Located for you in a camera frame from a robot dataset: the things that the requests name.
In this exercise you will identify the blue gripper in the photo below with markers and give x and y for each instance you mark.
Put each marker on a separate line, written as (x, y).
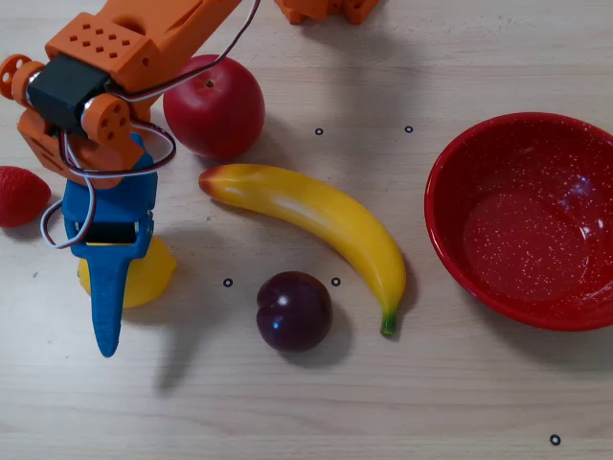
(115, 203)

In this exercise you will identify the yellow toy lemon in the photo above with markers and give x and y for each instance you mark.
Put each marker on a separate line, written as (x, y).
(148, 278)

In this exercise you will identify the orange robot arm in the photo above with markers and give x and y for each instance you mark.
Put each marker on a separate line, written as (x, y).
(143, 43)

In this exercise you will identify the red speckled bowl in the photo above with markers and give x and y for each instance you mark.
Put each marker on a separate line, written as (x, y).
(527, 239)

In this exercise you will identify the red toy strawberry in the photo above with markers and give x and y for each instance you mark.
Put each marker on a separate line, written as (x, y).
(21, 196)

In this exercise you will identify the dark purple toy plum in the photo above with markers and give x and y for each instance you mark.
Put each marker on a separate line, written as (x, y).
(294, 311)

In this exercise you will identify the red toy apple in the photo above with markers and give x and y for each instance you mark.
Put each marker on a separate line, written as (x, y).
(215, 115)

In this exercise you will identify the yellow toy banana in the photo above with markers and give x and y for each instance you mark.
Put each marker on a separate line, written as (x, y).
(311, 206)

